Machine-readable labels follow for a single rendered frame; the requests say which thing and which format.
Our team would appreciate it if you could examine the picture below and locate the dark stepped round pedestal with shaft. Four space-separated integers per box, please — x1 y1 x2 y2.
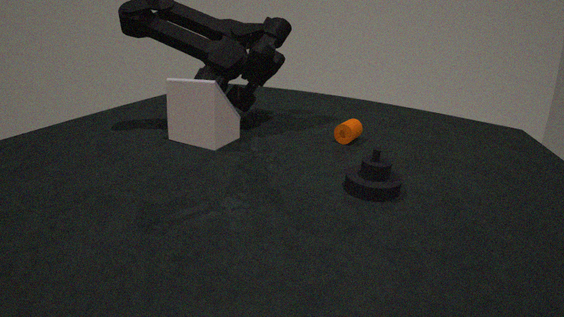
344 147 402 202

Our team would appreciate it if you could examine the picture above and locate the orange knob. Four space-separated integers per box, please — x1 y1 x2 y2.
334 119 362 145

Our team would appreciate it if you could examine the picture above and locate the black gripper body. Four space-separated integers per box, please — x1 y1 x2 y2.
226 51 286 112

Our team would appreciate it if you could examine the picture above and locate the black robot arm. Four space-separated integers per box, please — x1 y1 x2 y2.
118 0 292 93

